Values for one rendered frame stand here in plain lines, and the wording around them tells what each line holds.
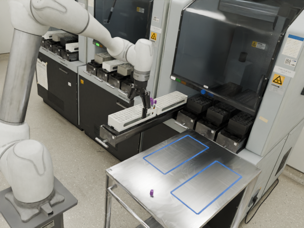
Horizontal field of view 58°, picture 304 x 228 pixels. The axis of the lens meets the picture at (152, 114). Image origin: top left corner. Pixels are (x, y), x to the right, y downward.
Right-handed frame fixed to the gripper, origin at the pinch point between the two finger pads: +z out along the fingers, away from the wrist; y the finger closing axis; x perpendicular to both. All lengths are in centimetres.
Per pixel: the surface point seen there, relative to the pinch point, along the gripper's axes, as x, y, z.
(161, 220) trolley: -44, 59, 5
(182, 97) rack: 38.3, 3.4, -0.1
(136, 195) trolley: -42, 44, 4
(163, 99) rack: 24.2, -1.1, -0.3
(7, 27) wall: 66, -350, 37
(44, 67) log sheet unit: 29, -169, 34
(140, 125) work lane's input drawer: -3.2, 6.4, 5.7
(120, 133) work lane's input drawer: -17.5, 5.6, 5.8
